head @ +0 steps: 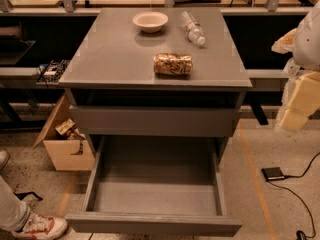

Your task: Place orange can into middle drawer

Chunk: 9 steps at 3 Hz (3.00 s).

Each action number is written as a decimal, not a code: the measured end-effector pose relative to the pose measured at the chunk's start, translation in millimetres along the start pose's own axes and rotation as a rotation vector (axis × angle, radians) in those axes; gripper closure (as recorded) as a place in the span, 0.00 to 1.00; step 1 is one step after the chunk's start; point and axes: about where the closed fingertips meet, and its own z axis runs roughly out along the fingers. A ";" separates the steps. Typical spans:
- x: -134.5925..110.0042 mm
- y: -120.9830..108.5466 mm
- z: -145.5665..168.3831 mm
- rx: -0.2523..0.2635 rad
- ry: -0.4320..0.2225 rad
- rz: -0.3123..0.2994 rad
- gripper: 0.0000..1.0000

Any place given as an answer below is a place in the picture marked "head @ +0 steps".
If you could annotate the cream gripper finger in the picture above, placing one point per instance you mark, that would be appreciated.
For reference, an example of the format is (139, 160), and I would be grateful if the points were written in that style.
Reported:
(301, 99)

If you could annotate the orange drink can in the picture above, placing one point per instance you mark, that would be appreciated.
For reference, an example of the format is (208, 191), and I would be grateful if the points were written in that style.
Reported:
(173, 64)

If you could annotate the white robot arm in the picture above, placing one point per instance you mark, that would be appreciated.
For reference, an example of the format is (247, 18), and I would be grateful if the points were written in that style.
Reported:
(304, 44)

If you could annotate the open grey middle drawer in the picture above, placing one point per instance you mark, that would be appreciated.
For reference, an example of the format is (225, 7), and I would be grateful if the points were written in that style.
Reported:
(155, 185)

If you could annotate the grey drawer cabinet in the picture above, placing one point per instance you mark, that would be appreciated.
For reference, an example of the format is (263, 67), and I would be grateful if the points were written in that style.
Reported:
(123, 81)

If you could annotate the closed grey top drawer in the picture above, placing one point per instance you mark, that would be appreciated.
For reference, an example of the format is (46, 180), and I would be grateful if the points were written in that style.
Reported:
(155, 121)

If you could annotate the black foot pedal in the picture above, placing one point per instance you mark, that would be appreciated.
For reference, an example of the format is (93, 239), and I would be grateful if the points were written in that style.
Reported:
(273, 174)

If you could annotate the clear plastic water bottle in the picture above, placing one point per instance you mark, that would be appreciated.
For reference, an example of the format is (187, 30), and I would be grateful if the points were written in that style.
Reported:
(192, 29)

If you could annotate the white bowl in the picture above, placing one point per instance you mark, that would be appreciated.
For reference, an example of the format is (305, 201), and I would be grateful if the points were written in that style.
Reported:
(150, 22)

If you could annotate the snack packet in box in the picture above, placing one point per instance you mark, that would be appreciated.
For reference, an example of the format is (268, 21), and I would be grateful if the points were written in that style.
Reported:
(65, 126)

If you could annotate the cardboard box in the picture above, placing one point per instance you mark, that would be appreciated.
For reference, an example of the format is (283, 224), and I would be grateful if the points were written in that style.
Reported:
(67, 153)

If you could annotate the black patterned device on shelf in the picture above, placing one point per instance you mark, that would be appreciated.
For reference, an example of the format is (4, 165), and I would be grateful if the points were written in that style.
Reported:
(51, 72)

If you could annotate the white red sneaker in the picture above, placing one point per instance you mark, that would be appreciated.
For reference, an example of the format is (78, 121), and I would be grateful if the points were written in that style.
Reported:
(40, 227)

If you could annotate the white shoe tip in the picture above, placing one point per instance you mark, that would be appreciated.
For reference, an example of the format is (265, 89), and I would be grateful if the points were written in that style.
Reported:
(4, 158)

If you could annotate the grey trouser leg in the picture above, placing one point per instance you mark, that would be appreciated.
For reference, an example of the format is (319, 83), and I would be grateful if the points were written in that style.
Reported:
(14, 213)

